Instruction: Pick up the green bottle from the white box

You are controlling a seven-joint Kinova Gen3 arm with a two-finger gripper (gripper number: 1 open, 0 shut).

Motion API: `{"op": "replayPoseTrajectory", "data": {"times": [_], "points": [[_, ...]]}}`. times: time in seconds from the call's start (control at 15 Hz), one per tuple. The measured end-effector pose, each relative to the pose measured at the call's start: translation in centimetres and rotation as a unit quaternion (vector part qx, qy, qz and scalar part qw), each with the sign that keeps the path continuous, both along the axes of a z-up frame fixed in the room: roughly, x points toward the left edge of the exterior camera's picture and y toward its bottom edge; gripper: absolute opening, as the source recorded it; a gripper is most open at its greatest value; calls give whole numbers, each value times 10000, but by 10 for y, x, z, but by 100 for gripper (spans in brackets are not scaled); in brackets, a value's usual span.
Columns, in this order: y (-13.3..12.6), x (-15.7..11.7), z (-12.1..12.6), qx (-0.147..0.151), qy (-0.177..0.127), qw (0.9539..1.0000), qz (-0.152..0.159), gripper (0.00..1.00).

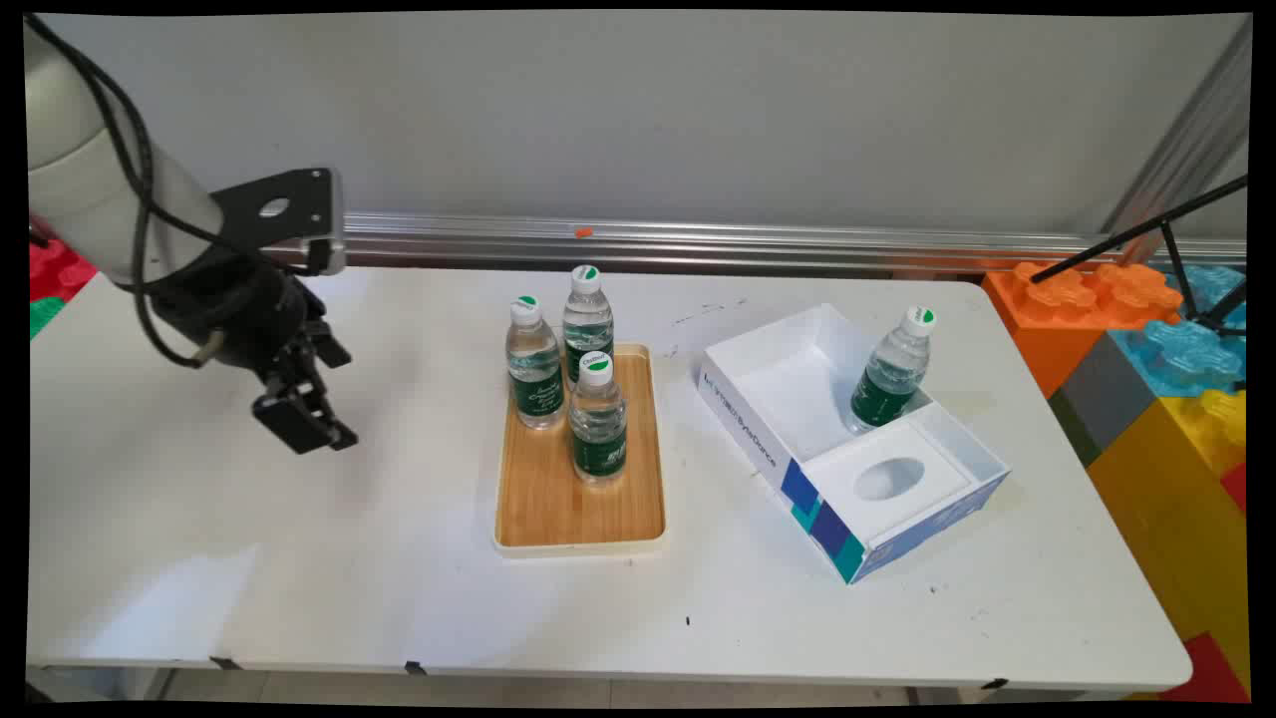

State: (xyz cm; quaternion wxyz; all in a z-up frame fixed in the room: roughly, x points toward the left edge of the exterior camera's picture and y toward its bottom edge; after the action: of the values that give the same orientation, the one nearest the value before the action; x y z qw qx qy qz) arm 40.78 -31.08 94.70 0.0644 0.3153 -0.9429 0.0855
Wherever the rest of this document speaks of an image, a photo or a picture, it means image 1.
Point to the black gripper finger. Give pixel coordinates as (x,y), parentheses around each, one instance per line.
(289,419)
(331,347)

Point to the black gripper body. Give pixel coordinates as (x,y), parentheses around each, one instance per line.
(239,314)

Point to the green label water bottle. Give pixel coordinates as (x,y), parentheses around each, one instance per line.
(588,319)
(887,384)
(598,434)
(536,384)

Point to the red giant building block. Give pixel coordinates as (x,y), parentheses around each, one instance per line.
(58,269)
(1211,673)

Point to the green giant building block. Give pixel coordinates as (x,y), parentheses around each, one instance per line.
(42,317)

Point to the wooden tray with cream rim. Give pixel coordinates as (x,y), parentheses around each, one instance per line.
(568,499)

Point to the white cardboard box blue print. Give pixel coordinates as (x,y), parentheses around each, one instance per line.
(847,439)

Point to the orange giant building block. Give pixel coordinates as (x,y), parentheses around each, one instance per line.
(1057,319)

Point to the grey giant building block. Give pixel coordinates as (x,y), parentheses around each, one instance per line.
(1102,399)

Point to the black tripod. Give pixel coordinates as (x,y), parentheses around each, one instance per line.
(1126,236)

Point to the blue giant building block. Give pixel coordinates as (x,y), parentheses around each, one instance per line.
(1181,354)

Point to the yellow giant building block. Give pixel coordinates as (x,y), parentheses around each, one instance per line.
(1176,519)

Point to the wrist camera with black bracket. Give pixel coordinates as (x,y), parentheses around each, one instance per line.
(284,209)

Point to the aluminium rail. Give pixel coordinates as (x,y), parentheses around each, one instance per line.
(748,242)

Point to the aluminium frame post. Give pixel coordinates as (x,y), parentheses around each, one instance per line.
(1186,140)

